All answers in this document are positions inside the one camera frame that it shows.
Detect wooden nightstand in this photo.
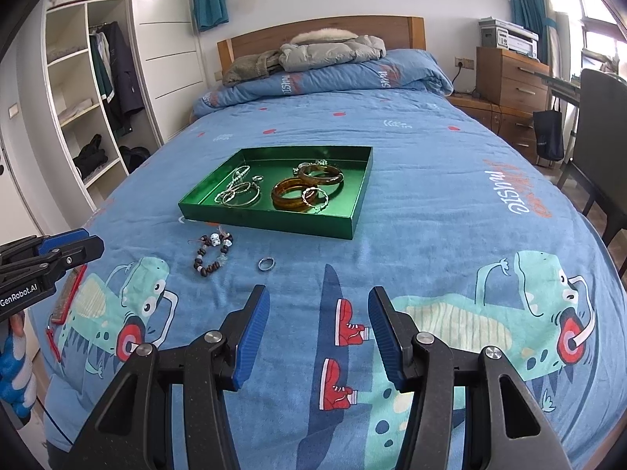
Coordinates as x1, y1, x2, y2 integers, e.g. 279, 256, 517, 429
448, 95, 544, 165

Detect green white hanging garment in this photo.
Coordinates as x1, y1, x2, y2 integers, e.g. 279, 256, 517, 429
88, 32, 113, 99

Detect white wardrobe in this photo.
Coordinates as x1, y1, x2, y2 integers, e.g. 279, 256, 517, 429
0, 0, 207, 236

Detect black round bag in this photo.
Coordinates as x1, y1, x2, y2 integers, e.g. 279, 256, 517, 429
118, 145, 152, 174

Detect dark hanging jacket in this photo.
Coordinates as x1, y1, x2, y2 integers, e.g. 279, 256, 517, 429
100, 22, 145, 137

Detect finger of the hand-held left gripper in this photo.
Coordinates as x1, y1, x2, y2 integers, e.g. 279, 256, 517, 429
51, 236, 105, 280
38, 229, 90, 255

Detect brown bead bracelet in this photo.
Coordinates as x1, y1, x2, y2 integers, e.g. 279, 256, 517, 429
188, 232, 235, 277

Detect thick amber bangle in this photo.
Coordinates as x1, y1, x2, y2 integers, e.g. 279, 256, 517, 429
271, 179, 315, 213

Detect green metal tray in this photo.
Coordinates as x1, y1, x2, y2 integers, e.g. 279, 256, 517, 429
178, 146, 374, 240

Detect silver chain necklace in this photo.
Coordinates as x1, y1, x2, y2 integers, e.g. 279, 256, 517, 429
216, 165, 265, 202

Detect grey folded clothes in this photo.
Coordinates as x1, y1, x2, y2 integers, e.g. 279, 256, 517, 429
46, 39, 82, 57

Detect black clothes pile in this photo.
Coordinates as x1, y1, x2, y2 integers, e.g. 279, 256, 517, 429
73, 134, 109, 179

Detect folded blue duvet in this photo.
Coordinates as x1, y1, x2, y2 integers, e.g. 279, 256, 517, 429
192, 49, 454, 119

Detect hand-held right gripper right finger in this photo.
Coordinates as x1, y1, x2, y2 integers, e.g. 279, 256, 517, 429
367, 286, 571, 470

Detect wooden headboard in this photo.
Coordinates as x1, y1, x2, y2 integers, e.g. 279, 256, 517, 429
217, 16, 426, 72

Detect person's left hand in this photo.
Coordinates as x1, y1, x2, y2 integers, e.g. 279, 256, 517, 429
0, 312, 40, 419

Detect white folded clothes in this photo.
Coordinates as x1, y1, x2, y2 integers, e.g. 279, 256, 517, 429
56, 98, 94, 121

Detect wooden drawer cabinet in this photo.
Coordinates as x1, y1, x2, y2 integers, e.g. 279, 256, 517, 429
475, 46, 552, 108

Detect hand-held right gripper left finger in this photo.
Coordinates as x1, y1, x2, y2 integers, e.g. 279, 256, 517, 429
73, 284, 271, 470

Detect white printer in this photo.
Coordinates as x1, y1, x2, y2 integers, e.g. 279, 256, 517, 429
477, 17, 540, 60

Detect brown fleece robe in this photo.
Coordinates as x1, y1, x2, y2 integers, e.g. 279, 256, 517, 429
222, 50, 285, 85

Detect silver bangle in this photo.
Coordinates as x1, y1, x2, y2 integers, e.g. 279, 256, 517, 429
220, 182, 261, 208

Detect glass desk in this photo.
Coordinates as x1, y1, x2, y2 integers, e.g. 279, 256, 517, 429
534, 71, 584, 94

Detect thin brown bangle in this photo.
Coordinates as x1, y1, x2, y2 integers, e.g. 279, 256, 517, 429
298, 164, 344, 188

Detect blue printed bedcover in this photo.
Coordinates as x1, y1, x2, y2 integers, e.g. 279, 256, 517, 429
29, 89, 627, 470

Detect dark chair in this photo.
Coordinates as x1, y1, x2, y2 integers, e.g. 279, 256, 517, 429
556, 69, 627, 248

